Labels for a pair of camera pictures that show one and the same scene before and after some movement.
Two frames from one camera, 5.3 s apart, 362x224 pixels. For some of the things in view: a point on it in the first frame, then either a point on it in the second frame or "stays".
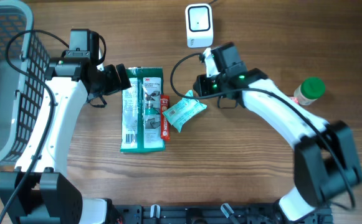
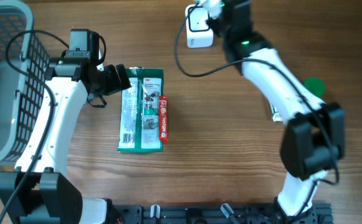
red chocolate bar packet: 164,121 stays
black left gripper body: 111,82 stays
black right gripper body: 211,86 -> 217,29
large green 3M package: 141,129 stays
